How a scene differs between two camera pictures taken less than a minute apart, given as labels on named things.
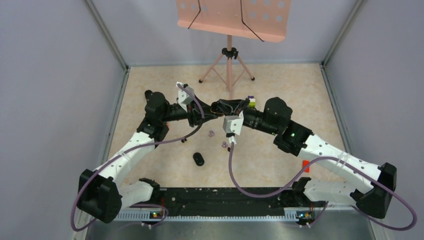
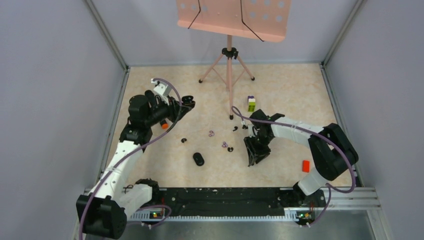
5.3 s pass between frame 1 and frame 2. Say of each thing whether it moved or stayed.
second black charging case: stayed
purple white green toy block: stayed
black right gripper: moved
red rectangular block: stayed
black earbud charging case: moved
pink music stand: stayed
